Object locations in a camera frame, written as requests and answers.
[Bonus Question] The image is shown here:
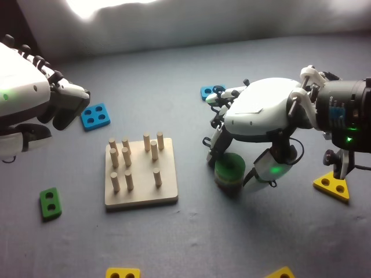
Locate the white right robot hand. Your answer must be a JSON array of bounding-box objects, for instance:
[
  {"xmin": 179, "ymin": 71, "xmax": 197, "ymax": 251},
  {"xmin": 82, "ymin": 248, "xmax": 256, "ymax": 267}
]
[{"xmin": 202, "ymin": 77, "xmax": 305, "ymax": 193}]

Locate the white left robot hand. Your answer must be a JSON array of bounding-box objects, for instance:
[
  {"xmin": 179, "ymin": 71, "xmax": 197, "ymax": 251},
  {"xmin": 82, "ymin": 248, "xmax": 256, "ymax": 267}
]
[{"xmin": 0, "ymin": 34, "xmax": 91, "ymax": 162}]

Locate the green round block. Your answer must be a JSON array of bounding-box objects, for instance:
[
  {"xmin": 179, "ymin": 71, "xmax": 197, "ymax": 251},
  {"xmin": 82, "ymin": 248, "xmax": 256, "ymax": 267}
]
[{"xmin": 213, "ymin": 153, "xmax": 246, "ymax": 195}]

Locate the blue two-hole block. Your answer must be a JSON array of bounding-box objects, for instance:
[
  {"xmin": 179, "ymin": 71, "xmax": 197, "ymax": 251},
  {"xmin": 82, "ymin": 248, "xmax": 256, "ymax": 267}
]
[{"xmin": 200, "ymin": 84, "xmax": 227, "ymax": 101}]

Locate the blue four-hole block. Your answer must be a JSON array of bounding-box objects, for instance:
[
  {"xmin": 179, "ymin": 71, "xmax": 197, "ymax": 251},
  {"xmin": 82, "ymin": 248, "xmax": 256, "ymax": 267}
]
[{"xmin": 80, "ymin": 103, "xmax": 111, "ymax": 131}]

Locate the yellow three-hole triangle block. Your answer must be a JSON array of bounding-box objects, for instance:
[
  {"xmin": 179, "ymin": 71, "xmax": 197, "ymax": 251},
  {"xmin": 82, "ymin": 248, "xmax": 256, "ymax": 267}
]
[{"xmin": 312, "ymin": 170, "xmax": 351, "ymax": 203}]

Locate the green two-hole block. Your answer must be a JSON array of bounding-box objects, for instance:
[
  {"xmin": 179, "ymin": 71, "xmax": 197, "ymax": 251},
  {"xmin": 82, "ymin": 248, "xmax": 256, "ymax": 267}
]
[{"xmin": 39, "ymin": 187, "xmax": 63, "ymax": 222}]

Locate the wooden peg board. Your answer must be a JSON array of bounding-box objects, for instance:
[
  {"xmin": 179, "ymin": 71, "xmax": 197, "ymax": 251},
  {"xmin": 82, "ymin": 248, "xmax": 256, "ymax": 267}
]
[{"xmin": 104, "ymin": 131, "xmax": 179, "ymax": 212}]

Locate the yellow wooden block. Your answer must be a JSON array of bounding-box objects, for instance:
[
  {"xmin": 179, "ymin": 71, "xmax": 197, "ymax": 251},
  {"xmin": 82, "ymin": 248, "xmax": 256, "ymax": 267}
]
[
  {"xmin": 104, "ymin": 267, "xmax": 141, "ymax": 278},
  {"xmin": 265, "ymin": 266, "xmax": 296, "ymax": 278}
]

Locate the white backdrop cloth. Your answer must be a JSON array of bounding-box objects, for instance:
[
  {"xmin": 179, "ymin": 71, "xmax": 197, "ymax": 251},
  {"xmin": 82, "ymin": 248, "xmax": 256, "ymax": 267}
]
[{"xmin": 17, "ymin": 0, "xmax": 371, "ymax": 61}]

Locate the grey table cloth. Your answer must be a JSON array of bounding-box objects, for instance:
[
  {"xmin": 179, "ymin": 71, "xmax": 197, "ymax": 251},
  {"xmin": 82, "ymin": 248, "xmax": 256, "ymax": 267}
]
[{"xmin": 0, "ymin": 31, "xmax": 371, "ymax": 278}]

